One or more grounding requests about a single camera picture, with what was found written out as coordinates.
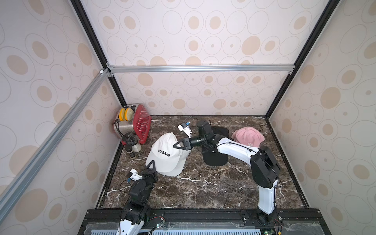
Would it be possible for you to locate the white cap back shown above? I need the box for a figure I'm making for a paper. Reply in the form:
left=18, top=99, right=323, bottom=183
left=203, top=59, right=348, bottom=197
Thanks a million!
left=146, top=132, right=191, bottom=172

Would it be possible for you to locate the black cap with white label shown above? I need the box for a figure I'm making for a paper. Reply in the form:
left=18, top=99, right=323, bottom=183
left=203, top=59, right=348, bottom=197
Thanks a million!
left=201, top=126, right=229, bottom=166

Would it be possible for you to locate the pink LA cap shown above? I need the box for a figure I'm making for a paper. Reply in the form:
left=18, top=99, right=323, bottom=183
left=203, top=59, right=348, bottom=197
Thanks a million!
left=232, top=127, right=265, bottom=148

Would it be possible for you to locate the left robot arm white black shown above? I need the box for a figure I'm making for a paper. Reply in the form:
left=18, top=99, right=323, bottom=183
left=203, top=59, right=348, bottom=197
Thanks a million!
left=117, top=161, right=158, bottom=235

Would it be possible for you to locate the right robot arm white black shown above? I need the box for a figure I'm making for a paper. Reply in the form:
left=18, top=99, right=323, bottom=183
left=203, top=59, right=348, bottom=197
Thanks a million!
left=173, top=120, right=281, bottom=226

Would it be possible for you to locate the small dark bottle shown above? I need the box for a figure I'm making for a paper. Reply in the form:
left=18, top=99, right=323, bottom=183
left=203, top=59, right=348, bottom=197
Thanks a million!
left=124, top=145, right=136, bottom=158

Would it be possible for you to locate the clear bottle black cap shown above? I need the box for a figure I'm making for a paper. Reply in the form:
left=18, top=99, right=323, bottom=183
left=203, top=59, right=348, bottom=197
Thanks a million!
left=125, top=132, right=142, bottom=153

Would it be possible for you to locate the metal rack container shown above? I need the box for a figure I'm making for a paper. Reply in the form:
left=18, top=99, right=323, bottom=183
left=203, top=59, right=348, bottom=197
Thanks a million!
left=113, top=104, right=137, bottom=138

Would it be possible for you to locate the yellow sponge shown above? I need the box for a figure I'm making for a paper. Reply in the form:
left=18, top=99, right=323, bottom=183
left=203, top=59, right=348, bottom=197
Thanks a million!
left=118, top=107, right=135, bottom=121

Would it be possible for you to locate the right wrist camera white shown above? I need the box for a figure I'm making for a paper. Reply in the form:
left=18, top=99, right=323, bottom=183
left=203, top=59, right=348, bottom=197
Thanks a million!
left=178, top=121, right=192, bottom=138

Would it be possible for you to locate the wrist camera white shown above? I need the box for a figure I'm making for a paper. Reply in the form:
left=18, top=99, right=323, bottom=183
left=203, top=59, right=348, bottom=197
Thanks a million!
left=178, top=121, right=192, bottom=138
left=128, top=169, right=143, bottom=181

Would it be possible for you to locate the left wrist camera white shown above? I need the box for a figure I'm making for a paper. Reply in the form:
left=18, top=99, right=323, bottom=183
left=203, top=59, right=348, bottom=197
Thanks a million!
left=128, top=169, right=143, bottom=181

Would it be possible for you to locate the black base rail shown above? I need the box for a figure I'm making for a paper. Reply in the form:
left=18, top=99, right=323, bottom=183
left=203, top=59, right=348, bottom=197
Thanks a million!
left=77, top=207, right=332, bottom=235

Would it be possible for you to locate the horizontal aluminium rail back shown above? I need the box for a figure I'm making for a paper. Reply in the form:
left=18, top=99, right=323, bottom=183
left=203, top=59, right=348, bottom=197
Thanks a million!
left=100, top=64, right=295, bottom=74

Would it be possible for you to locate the aluminium rail left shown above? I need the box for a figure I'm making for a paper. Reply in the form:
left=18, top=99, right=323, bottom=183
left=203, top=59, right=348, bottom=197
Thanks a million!
left=1, top=69, right=110, bottom=223

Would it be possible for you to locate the black frame post left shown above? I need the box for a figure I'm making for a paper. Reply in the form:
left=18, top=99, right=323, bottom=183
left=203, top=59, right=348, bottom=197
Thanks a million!
left=70, top=0, right=127, bottom=106

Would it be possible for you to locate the black frame post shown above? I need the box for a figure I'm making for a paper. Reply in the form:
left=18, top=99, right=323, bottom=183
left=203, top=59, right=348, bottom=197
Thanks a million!
left=265, top=0, right=340, bottom=120
left=70, top=0, right=127, bottom=106

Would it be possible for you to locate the black frame post right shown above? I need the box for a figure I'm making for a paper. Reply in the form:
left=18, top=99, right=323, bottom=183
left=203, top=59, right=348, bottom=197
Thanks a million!
left=265, top=0, right=340, bottom=120

